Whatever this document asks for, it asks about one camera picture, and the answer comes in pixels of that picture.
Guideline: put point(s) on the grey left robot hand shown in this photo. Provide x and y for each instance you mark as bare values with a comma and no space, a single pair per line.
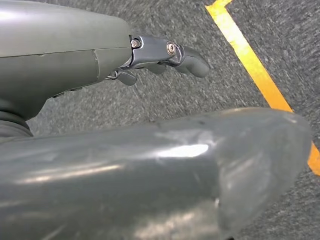
62,49

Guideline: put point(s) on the yellow floor tape square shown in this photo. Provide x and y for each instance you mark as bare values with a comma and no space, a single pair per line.
250,63

